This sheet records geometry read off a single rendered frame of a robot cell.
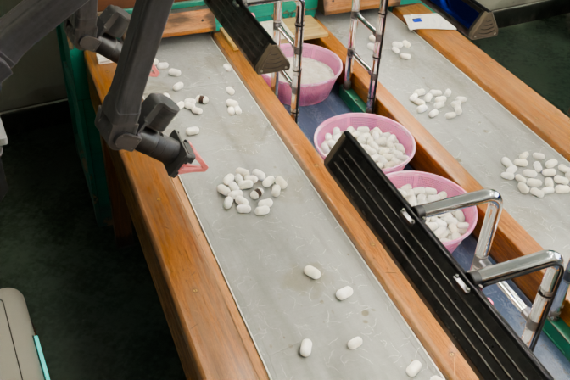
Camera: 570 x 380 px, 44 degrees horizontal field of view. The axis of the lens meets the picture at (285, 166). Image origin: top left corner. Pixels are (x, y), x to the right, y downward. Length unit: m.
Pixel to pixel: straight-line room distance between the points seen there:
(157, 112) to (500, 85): 1.15
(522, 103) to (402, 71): 0.38
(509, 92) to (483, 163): 0.36
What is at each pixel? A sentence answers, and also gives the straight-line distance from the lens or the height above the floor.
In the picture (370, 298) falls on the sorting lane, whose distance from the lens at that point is 1.47.
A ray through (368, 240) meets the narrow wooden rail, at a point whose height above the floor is 0.76.
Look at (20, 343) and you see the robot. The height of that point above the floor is 0.28.
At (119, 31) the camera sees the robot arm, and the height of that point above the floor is 1.01.
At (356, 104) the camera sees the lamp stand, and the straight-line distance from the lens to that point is 2.10.
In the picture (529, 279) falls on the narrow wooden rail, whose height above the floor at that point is 0.72.
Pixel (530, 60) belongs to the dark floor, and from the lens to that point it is 4.15.
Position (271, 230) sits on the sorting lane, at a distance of 1.60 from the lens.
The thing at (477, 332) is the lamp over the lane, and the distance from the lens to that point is 0.99.
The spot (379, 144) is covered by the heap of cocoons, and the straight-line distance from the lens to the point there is 1.91.
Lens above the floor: 1.81
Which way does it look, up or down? 37 degrees down
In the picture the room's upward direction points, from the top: 3 degrees clockwise
